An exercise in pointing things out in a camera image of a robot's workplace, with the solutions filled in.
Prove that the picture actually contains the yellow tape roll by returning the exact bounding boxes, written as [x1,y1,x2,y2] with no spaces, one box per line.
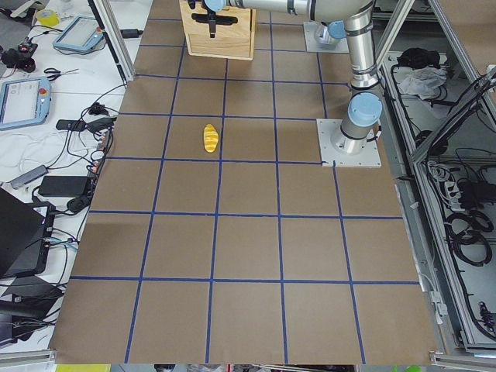
[36,9,60,27]

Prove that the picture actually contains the aluminium frame post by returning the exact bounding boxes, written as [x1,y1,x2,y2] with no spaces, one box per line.
[88,0,136,84]

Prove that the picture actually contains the grey usb hub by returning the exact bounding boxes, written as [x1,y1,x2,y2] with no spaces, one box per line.
[9,165,48,189]

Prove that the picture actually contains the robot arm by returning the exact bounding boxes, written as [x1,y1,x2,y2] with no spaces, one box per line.
[332,1,383,155]
[201,0,372,38]

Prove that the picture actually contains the white crumpled cloth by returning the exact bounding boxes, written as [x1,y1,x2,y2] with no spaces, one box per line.
[398,67,447,99]

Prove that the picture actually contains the wooden drawer cabinet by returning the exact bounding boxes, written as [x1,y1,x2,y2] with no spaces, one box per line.
[179,1,257,60]

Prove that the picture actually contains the black scissors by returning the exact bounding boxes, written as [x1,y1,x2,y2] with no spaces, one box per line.
[43,67,79,81]

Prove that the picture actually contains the toy bread loaf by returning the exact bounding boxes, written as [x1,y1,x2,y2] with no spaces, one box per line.
[203,124,219,153]

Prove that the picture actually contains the brown paper table mat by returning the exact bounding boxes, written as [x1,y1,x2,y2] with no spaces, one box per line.
[50,1,436,365]

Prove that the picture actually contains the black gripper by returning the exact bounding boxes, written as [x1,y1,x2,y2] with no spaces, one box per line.
[207,10,216,33]

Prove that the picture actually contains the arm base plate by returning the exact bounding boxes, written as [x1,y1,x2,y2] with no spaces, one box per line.
[316,119,382,168]
[304,20,349,53]

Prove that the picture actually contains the black power brick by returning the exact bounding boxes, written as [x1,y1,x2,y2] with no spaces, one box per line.
[38,176,89,197]

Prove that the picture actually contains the blue teach pendant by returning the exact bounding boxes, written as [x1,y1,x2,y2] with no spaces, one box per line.
[52,15,104,54]
[1,77,51,130]

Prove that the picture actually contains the blue teach pendant near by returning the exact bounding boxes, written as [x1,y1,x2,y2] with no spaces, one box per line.
[1,77,51,130]

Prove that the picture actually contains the black laptop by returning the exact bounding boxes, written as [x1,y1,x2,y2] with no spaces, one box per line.
[1,190,55,279]

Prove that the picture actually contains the blue teach pendant far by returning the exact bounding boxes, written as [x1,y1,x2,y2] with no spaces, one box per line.
[52,15,104,54]

